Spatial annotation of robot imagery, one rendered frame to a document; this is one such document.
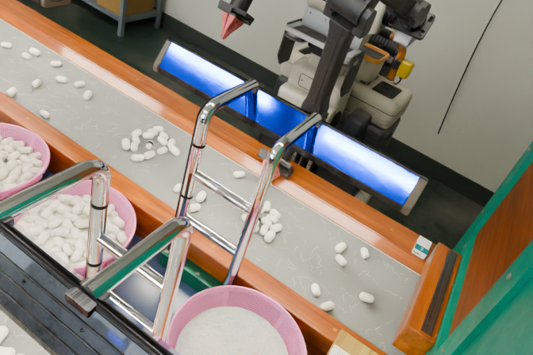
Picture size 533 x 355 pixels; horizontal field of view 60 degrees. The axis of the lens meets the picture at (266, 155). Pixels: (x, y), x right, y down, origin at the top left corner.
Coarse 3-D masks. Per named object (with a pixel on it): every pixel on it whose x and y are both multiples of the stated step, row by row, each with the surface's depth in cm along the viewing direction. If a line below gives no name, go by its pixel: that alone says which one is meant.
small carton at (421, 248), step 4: (420, 236) 123; (416, 240) 124; (420, 240) 122; (424, 240) 122; (428, 240) 123; (416, 244) 120; (420, 244) 120; (424, 244) 121; (428, 244) 121; (416, 248) 119; (420, 248) 119; (424, 248) 119; (428, 248) 120; (412, 252) 120; (416, 252) 119; (420, 252) 118; (424, 252) 118; (420, 256) 119; (424, 256) 118
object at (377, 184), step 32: (160, 64) 101; (192, 64) 99; (256, 96) 94; (256, 128) 94; (288, 128) 91; (320, 128) 90; (320, 160) 89; (352, 160) 87; (384, 160) 86; (384, 192) 85; (416, 192) 84
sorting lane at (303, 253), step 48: (0, 48) 149; (48, 48) 157; (48, 96) 136; (96, 96) 142; (96, 144) 124; (144, 144) 130; (240, 192) 125; (288, 240) 115; (336, 240) 120; (336, 288) 106; (384, 288) 110; (384, 336) 99
